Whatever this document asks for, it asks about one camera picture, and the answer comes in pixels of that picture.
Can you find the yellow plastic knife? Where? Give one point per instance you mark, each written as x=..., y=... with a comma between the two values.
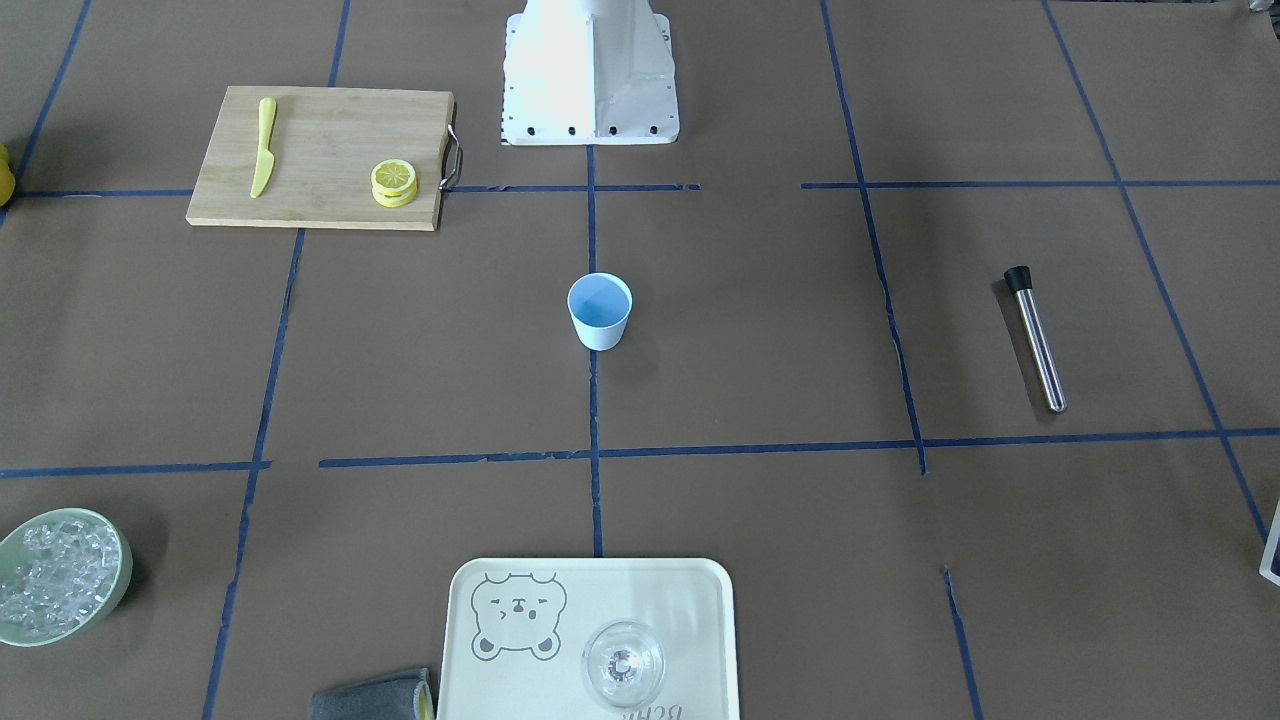
x=265, y=159

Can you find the green bowl of ice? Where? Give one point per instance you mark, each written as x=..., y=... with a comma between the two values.
x=63, y=572

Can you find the cream bear tray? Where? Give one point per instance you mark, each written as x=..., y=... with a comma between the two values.
x=516, y=629

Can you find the yellow object at edge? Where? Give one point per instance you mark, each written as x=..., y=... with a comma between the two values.
x=8, y=181

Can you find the lemon slice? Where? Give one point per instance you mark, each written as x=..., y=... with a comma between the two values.
x=393, y=177
x=394, y=201

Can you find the light blue cup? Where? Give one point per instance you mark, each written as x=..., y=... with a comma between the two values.
x=599, y=305

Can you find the grey folded cloth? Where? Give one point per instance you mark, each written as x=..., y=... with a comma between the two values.
x=402, y=695

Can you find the clear wine glass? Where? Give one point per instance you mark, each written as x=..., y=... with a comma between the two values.
x=624, y=664

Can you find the steel muddler black tip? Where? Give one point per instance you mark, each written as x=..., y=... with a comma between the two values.
x=1020, y=283

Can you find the bamboo cutting board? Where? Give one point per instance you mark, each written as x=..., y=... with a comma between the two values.
x=325, y=142

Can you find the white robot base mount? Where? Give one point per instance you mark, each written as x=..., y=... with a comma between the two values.
x=589, y=73

